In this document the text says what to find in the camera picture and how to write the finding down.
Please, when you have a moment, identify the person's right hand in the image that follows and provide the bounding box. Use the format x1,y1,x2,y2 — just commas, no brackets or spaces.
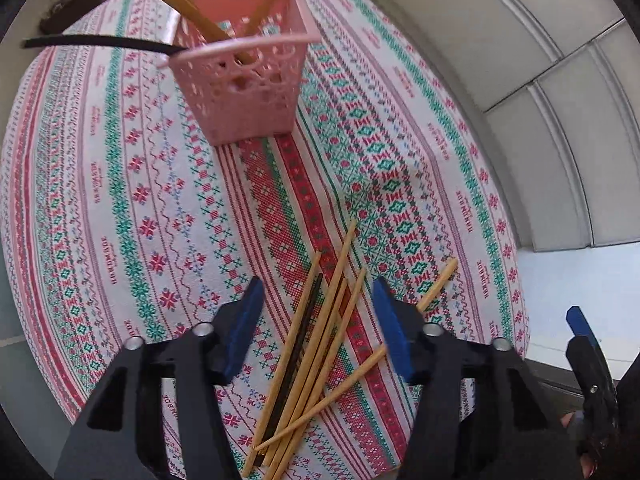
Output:
561,411,598,479

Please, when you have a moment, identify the patterned red green tablecloth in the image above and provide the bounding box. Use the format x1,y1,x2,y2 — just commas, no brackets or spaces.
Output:
1,0,529,464

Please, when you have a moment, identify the dark trash bin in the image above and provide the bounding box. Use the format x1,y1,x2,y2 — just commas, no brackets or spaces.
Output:
39,0,101,35

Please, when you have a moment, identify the pink perforated utensil basket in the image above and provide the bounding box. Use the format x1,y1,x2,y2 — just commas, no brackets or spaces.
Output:
158,0,321,146

